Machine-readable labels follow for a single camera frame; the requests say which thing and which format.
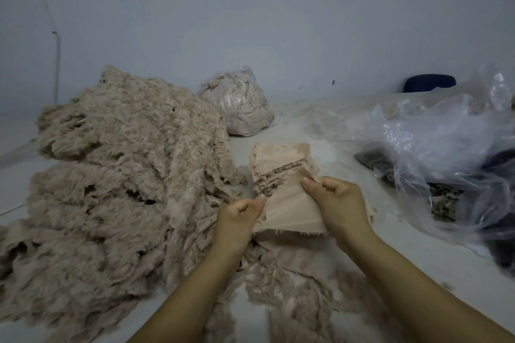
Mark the person's left hand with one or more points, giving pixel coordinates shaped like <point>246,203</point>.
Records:
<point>235,226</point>

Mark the person's right hand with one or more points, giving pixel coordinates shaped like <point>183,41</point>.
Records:
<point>342,208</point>

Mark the beige fabric piece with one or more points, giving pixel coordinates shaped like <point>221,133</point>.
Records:
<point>291,208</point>

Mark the stack of sorted beige pieces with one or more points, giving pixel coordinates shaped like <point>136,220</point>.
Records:
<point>278,163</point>

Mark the beige scrap strips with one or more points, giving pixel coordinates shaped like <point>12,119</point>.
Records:
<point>298,290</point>

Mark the large pile beige fabric scraps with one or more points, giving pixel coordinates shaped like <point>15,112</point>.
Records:
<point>113,186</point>

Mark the person's right forearm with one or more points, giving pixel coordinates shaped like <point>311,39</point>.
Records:
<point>430,294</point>

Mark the person's left forearm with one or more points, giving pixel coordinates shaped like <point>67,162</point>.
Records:
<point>181,306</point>

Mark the large clear plastic bag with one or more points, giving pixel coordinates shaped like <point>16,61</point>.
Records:
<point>447,146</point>

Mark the clear bag of beige scraps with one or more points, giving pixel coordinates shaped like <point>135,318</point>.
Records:
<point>237,101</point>

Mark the blue chair back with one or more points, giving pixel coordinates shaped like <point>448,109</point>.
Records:
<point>430,83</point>

